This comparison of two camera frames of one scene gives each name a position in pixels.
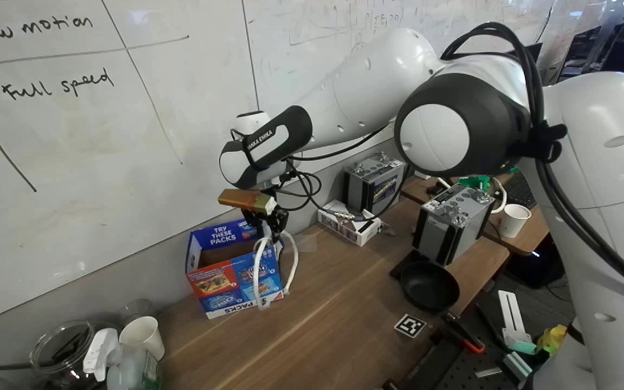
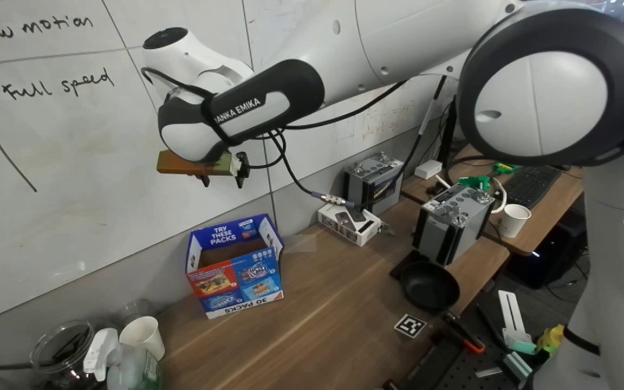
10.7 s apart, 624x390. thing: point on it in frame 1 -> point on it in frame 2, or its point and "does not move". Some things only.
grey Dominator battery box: [372, 184] does not move
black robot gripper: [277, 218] -> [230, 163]
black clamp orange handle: [465, 332] does not move
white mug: [512, 219] does not move
